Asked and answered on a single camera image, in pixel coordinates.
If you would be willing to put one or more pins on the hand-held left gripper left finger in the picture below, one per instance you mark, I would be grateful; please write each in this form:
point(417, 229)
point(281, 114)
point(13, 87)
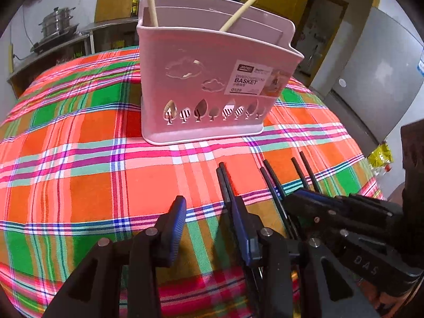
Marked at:
point(176, 228)

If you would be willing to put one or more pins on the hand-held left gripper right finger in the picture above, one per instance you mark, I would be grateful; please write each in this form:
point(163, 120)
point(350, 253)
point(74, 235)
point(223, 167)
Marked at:
point(242, 235)

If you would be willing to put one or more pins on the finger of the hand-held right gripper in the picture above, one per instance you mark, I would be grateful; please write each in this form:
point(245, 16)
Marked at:
point(308, 220)
point(351, 203)

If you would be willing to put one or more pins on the pink plastic utensil basket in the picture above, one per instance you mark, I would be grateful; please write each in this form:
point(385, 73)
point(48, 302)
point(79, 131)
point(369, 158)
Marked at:
point(205, 82)

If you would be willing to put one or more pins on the yellow plastic bag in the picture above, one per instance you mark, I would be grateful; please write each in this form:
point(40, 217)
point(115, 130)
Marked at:
point(381, 157)

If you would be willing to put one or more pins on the plaid tablecloth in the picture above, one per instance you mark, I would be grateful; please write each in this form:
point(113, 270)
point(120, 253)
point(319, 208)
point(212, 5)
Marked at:
point(82, 172)

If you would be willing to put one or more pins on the silver refrigerator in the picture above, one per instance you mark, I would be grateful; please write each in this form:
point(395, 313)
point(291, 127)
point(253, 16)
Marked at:
point(374, 73)

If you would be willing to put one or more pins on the steel kitchen table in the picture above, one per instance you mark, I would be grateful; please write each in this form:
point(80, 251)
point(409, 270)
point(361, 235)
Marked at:
point(109, 29)

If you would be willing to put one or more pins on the low wooden shelf unit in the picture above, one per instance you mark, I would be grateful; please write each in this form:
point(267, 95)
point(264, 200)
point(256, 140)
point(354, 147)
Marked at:
point(29, 69)

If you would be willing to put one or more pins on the wooden chopstick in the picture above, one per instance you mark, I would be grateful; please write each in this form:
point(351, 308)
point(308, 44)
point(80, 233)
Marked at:
point(241, 9)
point(151, 0)

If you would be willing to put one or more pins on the black cooktop stove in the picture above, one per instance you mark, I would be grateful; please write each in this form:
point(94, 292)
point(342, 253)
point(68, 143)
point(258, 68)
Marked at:
point(56, 41)

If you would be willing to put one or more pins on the dark oil bottles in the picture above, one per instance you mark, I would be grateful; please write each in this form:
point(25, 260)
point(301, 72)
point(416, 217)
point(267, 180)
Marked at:
point(134, 5)

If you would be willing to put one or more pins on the steel steamer pot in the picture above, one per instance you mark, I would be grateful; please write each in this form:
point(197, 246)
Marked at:
point(57, 21)

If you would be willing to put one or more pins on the yellow door frame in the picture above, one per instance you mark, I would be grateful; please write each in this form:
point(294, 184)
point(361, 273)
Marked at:
point(331, 3)

